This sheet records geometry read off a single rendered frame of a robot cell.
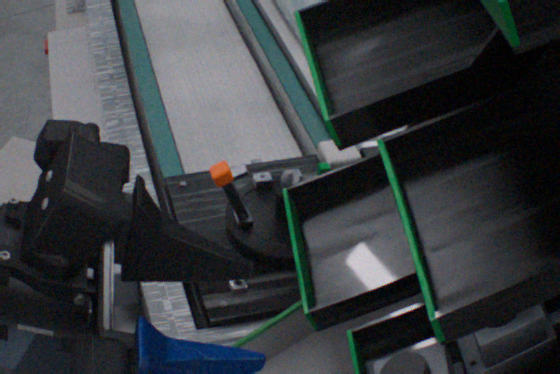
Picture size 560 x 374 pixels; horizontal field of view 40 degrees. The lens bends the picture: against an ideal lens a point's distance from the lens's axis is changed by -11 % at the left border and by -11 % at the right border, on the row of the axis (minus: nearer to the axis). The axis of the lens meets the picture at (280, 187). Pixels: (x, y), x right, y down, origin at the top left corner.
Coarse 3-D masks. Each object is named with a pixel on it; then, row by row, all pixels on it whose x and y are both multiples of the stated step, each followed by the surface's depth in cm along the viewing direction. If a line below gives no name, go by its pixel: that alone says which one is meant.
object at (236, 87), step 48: (144, 0) 152; (192, 0) 152; (240, 0) 146; (144, 48) 133; (192, 48) 139; (240, 48) 139; (288, 48) 131; (144, 96) 122; (192, 96) 128; (240, 96) 128; (288, 96) 124; (144, 144) 126; (192, 144) 119; (240, 144) 119; (288, 144) 120; (192, 288) 98
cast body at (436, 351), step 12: (420, 348) 48; (432, 348) 48; (444, 348) 48; (384, 360) 49; (396, 360) 47; (408, 360) 47; (420, 360) 46; (432, 360) 47; (444, 360) 47; (384, 372) 47; (396, 372) 47; (408, 372) 46; (420, 372) 46; (432, 372) 47; (444, 372) 46; (456, 372) 49
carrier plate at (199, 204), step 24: (264, 168) 107; (288, 168) 107; (312, 168) 107; (168, 192) 103; (192, 192) 103; (216, 192) 103; (192, 216) 100; (216, 216) 100; (216, 240) 97; (216, 288) 91; (264, 288) 92; (288, 288) 92; (216, 312) 89; (240, 312) 89; (264, 312) 89
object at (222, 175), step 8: (224, 160) 91; (216, 168) 91; (224, 168) 90; (240, 168) 92; (216, 176) 90; (224, 176) 90; (232, 176) 91; (240, 176) 91; (216, 184) 91; (224, 184) 91; (232, 184) 92; (232, 192) 93; (232, 200) 93; (240, 200) 94; (240, 208) 94; (240, 216) 95
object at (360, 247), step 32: (288, 192) 67; (320, 192) 68; (352, 192) 67; (384, 192) 66; (320, 224) 66; (352, 224) 65; (384, 224) 64; (320, 256) 64; (352, 256) 63; (384, 256) 61; (320, 288) 62; (352, 288) 60; (384, 288) 57; (416, 288) 58; (320, 320) 58
